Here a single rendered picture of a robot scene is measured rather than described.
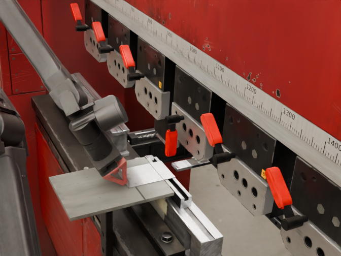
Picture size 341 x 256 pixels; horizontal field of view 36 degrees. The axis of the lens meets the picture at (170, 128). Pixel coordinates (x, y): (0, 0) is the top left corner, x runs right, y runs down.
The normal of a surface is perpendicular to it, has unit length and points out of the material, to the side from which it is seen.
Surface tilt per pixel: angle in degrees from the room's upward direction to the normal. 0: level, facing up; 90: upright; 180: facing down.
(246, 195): 90
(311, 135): 90
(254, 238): 0
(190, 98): 90
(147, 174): 0
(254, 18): 90
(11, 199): 56
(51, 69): 50
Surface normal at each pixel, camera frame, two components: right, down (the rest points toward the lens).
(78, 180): 0.05, -0.88
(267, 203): 0.45, 0.43
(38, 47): -0.09, -0.08
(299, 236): -0.89, 0.17
